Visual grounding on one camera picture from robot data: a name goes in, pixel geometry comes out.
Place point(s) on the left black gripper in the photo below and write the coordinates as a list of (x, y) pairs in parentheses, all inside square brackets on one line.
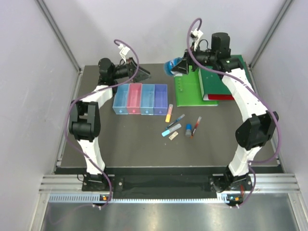
[(131, 68)]

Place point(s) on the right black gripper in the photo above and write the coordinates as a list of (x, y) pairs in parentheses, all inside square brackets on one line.
[(182, 67)]

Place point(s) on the blue slime jar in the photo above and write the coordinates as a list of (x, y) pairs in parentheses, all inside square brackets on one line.
[(168, 66)]

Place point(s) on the light green folder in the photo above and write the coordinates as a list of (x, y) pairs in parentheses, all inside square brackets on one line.
[(188, 91)]

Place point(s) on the pink drawer box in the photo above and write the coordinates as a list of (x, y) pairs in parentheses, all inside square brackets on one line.
[(134, 98)]

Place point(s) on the dark green binder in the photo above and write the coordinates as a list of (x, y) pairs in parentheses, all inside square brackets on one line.
[(210, 83)]

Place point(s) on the purple drawer box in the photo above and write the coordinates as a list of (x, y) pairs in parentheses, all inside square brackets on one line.
[(160, 99)]

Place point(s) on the red folder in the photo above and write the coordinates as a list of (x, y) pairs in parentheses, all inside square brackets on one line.
[(220, 97)]

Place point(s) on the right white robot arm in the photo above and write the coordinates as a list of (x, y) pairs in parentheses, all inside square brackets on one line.
[(258, 122)]

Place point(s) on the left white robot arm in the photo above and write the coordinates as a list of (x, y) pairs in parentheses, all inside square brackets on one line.
[(85, 123)]

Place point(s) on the orange highlighter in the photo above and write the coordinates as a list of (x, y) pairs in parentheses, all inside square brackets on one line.
[(169, 112)]

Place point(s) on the dark blue pen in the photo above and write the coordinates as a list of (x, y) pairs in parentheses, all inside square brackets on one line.
[(174, 122)]

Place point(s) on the red pen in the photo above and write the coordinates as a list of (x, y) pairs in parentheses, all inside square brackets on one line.
[(196, 126)]

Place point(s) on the grey blue glue stick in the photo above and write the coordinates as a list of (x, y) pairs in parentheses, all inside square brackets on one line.
[(188, 131)]

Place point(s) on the light blue highlighter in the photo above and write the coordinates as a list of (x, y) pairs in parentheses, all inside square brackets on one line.
[(170, 130)]

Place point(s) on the beige eraser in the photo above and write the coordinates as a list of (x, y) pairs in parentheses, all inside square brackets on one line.
[(173, 135)]

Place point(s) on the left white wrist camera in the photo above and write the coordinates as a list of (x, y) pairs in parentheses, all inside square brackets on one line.
[(123, 52)]

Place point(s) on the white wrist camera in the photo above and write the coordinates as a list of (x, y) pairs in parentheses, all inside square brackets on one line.
[(196, 36), (123, 52)]

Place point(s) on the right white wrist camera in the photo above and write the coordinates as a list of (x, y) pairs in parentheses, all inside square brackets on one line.
[(196, 36)]

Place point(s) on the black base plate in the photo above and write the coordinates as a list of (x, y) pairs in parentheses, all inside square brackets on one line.
[(149, 184)]

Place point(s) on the grey slotted cable duct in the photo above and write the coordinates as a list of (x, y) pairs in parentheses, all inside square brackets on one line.
[(100, 199)]

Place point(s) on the aluminium front rail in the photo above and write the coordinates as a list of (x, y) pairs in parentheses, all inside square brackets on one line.
[(265, 183)]

